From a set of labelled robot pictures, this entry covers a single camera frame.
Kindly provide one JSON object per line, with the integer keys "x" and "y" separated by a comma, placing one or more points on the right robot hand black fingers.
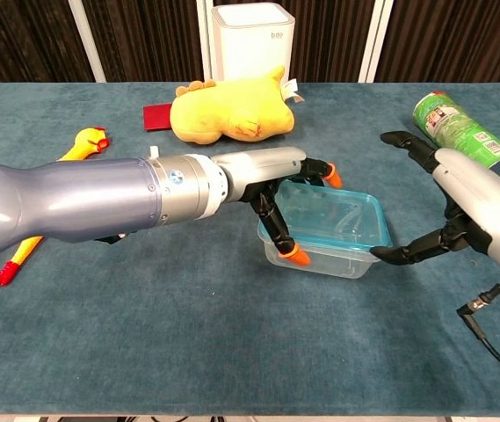
{"x": 482, "y": 198}

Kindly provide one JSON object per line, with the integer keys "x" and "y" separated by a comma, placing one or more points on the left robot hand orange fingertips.
{"x": 258, "y": 167}

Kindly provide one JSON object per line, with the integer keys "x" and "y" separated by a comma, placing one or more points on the blue clear plastic container lid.
{"x": 342, "y": 215}

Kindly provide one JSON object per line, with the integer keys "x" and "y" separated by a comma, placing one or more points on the left robot arm grey-blue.
{"x": 78, "y": 198}

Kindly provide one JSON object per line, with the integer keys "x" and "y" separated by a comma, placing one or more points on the yellow plush toy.
{"x": 227, "y": 114}

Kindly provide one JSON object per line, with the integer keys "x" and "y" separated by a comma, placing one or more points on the green chips can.
{"x": 460, "y": 127}

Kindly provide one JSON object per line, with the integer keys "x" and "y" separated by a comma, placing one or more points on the yellow rubber chicken toy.
{"x": 84, "y": 143}

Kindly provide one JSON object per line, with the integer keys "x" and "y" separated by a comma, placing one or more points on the teal table cloth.
{"x": 232, "y": 343}

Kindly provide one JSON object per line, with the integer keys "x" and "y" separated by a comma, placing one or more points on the white partition post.
{"x": 205, "y": 39}
{"x": 87, "y": 39}
{"x": 374, "y": 39}

